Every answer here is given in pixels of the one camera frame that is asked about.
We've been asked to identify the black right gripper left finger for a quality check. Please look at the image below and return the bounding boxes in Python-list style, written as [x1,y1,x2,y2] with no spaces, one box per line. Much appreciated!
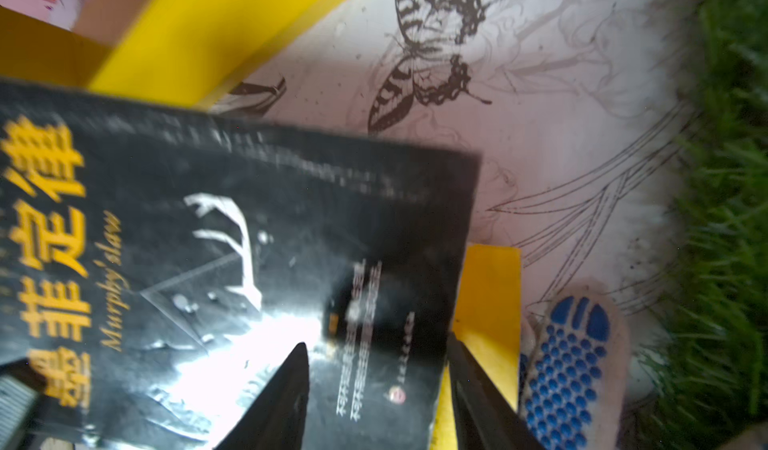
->
[216,342,310,450]

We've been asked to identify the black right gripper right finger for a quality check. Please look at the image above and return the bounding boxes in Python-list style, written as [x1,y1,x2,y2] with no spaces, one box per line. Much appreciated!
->
[447,333,543,450]

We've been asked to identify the black book yellow title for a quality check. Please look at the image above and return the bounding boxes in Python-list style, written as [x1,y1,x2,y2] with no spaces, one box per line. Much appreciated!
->
[1,80,481,449]

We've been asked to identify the green artificial grass mat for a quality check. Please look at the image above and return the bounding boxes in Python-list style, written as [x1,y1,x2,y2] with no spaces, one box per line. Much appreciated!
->
[641,0,767,449]

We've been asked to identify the yellow bookshelf pink blue shelves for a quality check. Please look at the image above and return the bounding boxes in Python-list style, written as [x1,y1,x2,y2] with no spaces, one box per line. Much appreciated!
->
[1,0,344,114]

